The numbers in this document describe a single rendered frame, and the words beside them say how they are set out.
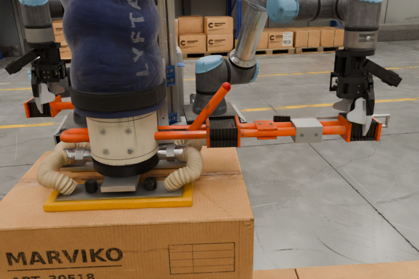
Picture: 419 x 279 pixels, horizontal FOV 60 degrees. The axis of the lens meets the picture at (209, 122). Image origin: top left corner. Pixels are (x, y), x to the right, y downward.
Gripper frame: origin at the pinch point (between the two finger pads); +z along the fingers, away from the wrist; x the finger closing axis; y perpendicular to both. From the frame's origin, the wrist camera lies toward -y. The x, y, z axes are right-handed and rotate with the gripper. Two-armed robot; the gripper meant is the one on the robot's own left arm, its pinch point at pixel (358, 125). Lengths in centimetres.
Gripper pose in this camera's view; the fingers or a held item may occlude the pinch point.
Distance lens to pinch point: 102.2
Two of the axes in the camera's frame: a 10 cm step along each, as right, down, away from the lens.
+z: 0.3, 9.4, 3.5
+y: -10.0, 0.5, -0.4
